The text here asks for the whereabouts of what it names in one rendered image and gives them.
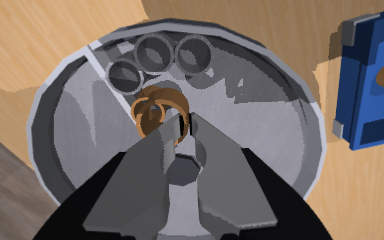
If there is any bronze bushing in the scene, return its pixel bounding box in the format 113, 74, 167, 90
376, 66, 384, 87
136, 88, 189, 145
131, 86, 168, 123

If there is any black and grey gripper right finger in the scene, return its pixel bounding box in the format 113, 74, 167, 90
189, 112, 333, 240

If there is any blue crate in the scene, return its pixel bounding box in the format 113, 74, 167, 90
332, 11, 384, 151

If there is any dark grey metal sleeve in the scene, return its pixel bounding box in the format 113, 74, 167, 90
133, 31, 176, 75
105, 51, 150, 95
174, 33, 214, 76

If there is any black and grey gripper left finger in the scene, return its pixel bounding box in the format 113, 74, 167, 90
32, 113, 184, 240

